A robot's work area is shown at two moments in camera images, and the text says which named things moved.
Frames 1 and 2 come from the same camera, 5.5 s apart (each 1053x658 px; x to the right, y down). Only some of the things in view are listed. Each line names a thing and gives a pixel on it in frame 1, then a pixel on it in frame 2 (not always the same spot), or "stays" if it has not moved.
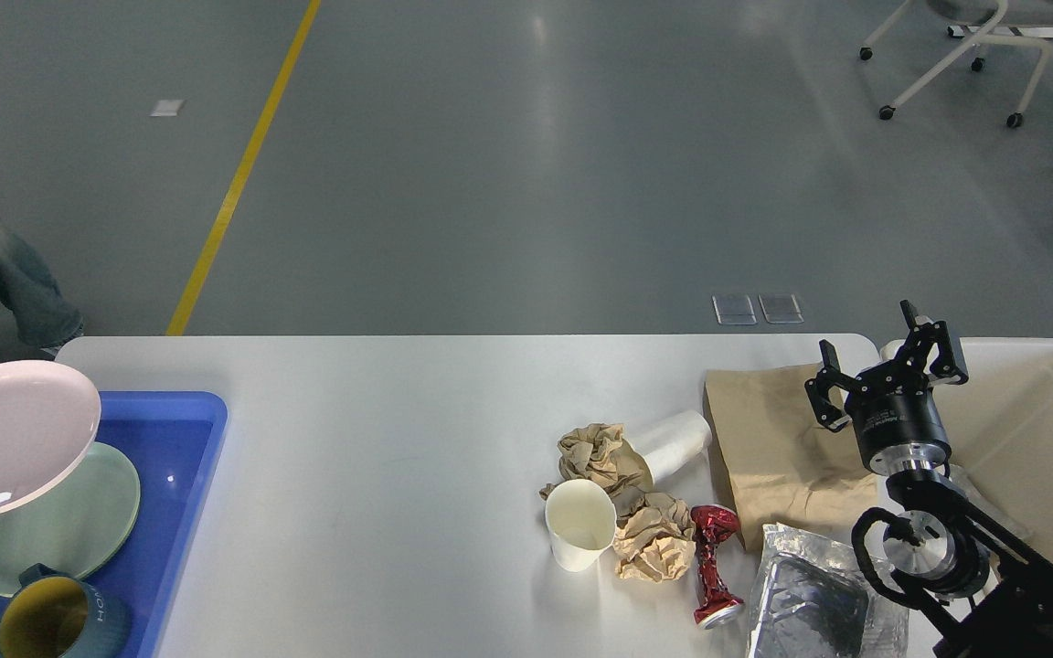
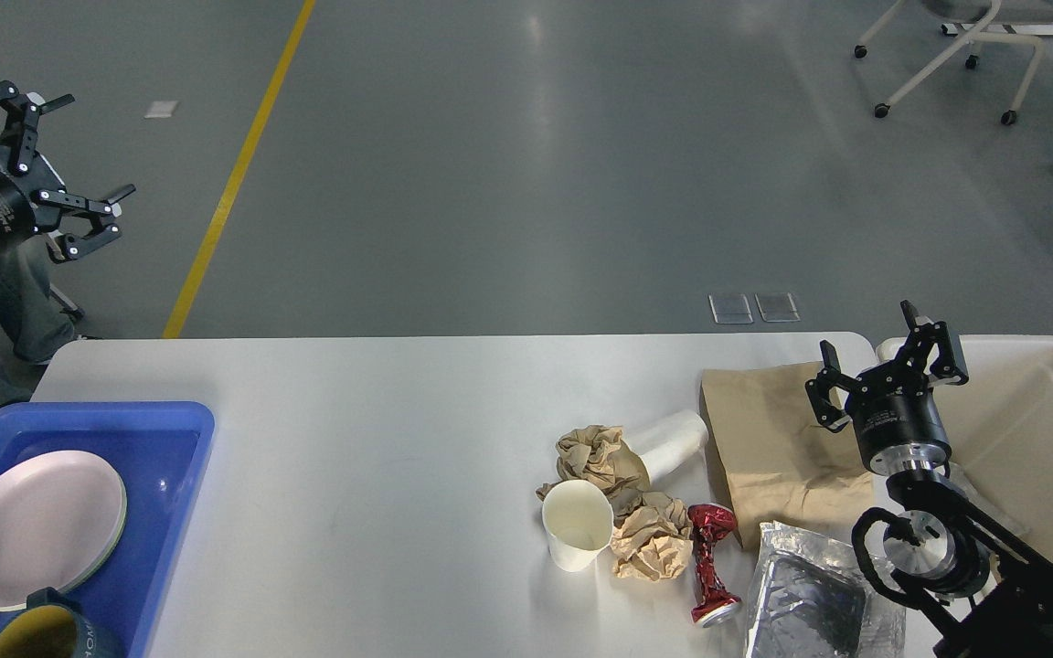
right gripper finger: (941, 353) stays
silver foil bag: (810, 600) stays
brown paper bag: (780, 461) stays
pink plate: (11, 430) → (45, 520)
